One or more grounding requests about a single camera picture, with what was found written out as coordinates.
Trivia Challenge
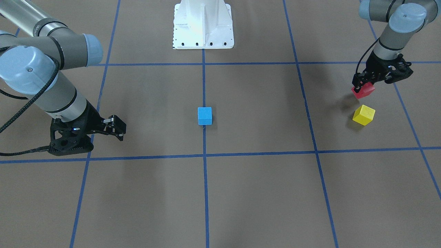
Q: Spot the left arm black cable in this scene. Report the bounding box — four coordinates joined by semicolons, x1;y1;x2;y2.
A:
355;37;380;76

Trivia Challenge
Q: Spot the red cube block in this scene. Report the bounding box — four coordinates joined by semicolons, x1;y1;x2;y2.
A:
351;82;375;99

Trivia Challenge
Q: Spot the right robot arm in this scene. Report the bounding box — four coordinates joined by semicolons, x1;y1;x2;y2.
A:
1;0;126;144

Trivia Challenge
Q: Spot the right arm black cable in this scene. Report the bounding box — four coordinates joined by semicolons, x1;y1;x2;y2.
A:
0;46;61;156

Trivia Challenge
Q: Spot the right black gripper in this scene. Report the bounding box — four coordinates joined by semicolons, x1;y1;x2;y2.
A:
71;101;127;141

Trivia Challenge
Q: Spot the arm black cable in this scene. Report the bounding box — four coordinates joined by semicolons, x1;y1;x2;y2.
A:
355;37;380;76
0;46;61;156

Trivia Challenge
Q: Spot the white pedestal column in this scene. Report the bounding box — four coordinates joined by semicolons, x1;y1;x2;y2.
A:
172;0;235;49

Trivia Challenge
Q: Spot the yellow cube block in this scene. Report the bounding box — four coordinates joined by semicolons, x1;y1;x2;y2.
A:
352;105;376;126

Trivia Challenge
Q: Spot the blue cube block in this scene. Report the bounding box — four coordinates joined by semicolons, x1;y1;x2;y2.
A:
197;107;213;126

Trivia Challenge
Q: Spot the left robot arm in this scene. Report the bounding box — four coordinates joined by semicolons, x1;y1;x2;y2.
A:
352;0;440;99

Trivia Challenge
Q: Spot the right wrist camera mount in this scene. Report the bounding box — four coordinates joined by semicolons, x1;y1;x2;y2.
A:
48;118;94;156

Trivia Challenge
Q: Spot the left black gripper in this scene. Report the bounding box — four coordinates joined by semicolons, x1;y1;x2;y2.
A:
352;52;397;94

